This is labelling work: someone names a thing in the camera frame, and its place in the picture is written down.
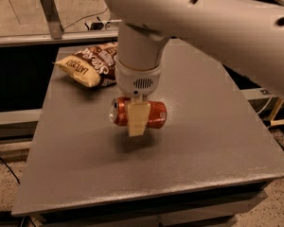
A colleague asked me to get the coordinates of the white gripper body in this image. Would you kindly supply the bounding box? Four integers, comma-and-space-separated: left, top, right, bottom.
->
115, 61, 161, 97

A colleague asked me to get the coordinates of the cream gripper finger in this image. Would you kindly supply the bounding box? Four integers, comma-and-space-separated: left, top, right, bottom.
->
127, 97, 151, 137

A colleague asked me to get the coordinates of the red coke can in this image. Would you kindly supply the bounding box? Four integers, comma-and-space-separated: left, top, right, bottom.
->
110, 96, 168, 129

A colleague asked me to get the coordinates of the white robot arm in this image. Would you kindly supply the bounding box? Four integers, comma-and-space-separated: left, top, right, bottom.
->
104, 0, 284, 136

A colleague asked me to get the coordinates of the yellow brown chip bag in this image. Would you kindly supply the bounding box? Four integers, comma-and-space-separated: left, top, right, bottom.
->
54, 42, 117, 88

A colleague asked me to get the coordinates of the grey table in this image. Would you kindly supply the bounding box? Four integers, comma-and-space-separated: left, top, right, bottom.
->
12, 39, 284, 227

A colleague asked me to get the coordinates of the left metal rail bracket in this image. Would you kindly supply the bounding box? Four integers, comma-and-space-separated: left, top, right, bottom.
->
40, 0, 63, 40

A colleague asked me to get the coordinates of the horizontal metal rail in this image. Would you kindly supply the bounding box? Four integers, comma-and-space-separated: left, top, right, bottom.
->
0, 29, 119, 48

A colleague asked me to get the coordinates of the black cable on floor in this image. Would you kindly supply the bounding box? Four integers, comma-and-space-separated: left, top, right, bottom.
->
0, 149, 21, 185

